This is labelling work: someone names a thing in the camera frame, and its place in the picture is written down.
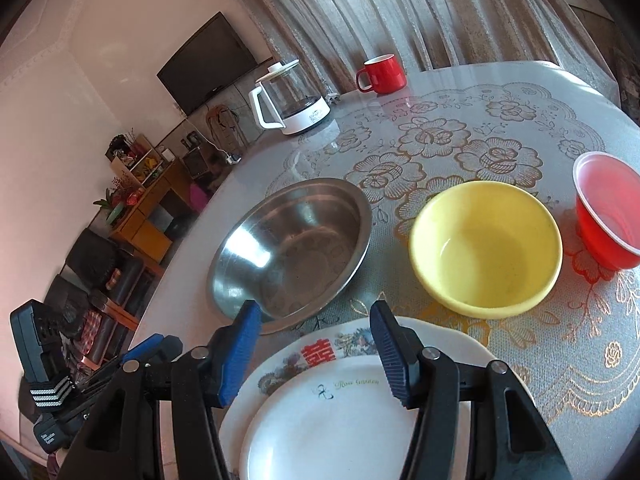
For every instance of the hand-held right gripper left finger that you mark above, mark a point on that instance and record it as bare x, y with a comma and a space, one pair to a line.
240, 355

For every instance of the white plate with red characters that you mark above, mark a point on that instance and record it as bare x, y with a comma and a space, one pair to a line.
450, 342

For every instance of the wide grey curtain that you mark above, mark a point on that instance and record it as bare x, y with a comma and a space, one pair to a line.
400, 5

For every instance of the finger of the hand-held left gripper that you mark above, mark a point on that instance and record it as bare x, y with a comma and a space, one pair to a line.
172, 349
145, 346

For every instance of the white glass electric kettle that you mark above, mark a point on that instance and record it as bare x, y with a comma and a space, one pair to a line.
310, 115

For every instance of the white plate with pink roses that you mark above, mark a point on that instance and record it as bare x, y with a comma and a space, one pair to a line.
325, 435

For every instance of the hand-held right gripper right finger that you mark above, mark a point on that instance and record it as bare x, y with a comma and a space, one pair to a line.
395, 360

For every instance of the black wall television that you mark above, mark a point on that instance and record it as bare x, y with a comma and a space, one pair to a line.
210, 62

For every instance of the wooden cabinet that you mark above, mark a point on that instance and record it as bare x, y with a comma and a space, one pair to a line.
145, 232

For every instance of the red mug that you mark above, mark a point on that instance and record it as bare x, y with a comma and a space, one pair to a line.
385, 77

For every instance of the pink bag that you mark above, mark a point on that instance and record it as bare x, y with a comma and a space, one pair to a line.
199, 199

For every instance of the wooden shelf box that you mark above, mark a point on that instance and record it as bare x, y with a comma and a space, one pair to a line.
137, 160

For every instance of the stainless steel bowl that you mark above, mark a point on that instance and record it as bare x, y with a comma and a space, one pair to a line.
290, 250

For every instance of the potted plant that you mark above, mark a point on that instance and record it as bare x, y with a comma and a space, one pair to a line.
110, 205

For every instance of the wooden chair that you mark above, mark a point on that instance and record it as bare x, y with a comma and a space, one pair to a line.
220, 115

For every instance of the red plastic bowl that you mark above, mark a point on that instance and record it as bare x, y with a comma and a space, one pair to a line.
605, 230

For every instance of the yellow plastic bowl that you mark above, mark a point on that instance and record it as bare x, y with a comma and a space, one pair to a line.
485, 250

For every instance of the white power strip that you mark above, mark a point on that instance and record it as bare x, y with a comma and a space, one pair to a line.
232, 158

